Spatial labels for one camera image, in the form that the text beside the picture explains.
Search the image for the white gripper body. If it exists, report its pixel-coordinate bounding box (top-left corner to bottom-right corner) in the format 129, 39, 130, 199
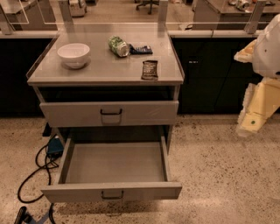
252, 14, 280, 79

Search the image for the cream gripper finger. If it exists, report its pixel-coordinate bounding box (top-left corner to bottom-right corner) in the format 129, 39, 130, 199
234, 40, 256, 63
236, 78, 280, 137

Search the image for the brown rxbar chocolate bar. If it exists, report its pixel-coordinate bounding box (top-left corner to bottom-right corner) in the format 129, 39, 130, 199
141, 60, 158, 81

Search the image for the closed grey upper drawer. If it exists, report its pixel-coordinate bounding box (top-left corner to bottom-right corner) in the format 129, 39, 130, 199
40, 101, 179, 128

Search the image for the grey drawer cabinet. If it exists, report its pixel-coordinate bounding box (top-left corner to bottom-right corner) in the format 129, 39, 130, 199
25, 22, 186, 204

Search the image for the open grey middle drawer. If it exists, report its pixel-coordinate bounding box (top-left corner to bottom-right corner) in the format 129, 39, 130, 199
42, 137, 182, 203

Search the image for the blue snack wrapper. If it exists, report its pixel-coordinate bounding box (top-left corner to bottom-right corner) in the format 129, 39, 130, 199
129, 45, 153, 55

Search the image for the black office chair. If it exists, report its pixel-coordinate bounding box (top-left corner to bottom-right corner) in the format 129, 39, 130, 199
134, 0, 159, 15

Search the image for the white ceramic bowl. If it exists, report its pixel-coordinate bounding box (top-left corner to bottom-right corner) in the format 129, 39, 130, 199
57, 43, 90, 69

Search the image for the white appliance in background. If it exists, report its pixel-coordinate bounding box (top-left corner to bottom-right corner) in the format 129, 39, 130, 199
68, 0, 87, 18

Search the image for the blue power box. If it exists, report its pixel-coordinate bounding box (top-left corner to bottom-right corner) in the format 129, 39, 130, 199
46, 137, 64, 157

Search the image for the black tool on floor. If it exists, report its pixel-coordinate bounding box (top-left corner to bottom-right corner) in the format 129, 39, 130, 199
14, 206, 32, 224

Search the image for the black floor cable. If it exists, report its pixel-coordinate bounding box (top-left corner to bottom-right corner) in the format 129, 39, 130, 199
17, 143, 60, 204

